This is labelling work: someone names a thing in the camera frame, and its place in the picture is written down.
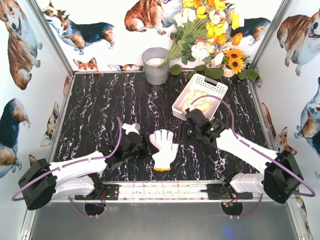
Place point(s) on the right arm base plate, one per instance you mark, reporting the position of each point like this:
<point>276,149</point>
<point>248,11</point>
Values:
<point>224,191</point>

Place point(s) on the artificial flower bouquet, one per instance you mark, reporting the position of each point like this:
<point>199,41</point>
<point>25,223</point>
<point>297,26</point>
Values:
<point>203,31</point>

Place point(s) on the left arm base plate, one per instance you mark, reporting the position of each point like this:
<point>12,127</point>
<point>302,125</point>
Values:
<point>108,192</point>

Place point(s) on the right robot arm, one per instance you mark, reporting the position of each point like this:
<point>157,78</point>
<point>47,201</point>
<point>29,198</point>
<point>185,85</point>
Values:
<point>278,173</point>

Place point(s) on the cream knit glove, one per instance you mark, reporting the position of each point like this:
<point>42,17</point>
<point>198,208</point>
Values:
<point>204,104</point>

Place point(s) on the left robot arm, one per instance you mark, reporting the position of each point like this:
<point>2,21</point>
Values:
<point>80,177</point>

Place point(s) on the grey metal bucket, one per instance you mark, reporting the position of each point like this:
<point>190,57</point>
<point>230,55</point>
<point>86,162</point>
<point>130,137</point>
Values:
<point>155,68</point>

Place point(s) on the blue dotted glove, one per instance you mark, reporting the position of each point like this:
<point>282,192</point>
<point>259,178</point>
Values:
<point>167,150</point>

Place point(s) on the sunflower pot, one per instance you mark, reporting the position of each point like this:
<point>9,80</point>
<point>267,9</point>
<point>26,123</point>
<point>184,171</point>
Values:
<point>234,62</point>

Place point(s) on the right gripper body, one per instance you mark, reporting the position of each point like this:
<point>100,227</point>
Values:
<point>188,118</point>

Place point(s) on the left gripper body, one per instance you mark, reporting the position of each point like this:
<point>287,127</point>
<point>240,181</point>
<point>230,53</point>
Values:
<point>145,146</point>

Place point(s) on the white plastic storage basket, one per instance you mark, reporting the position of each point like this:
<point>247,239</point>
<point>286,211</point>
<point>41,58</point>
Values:
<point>214,89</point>

